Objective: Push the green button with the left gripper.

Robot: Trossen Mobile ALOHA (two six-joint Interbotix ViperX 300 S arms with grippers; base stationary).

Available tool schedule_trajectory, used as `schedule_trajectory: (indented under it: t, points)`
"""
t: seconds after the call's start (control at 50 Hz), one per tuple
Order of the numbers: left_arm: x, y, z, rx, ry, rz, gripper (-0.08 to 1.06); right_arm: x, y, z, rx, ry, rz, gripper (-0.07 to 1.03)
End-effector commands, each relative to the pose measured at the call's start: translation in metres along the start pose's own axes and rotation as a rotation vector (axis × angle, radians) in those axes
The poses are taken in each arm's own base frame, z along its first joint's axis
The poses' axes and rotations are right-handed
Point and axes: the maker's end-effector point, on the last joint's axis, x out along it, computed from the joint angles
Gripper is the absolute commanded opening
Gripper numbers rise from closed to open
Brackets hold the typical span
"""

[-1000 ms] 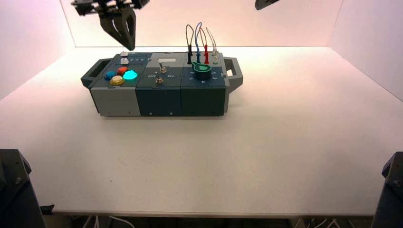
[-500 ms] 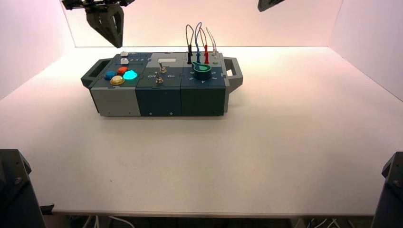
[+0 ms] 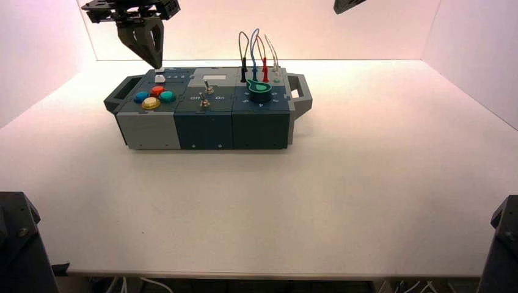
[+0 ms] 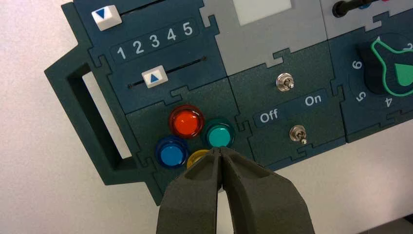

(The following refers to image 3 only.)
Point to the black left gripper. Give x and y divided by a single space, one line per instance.
129 9

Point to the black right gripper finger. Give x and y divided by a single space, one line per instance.
348 4

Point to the green round push button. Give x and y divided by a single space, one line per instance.
167 96

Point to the small white square button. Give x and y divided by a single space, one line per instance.
160 70
160 78

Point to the red round push button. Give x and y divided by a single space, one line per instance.
157 90

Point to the blue round push button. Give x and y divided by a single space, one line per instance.
141 96

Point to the grey and blue control box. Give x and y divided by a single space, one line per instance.
204 125

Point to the green rotary knob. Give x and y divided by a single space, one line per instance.
260 92

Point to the metal toggle switch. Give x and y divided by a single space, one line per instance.
205 102
208 87

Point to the black bracket under table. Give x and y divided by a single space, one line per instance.
60 269

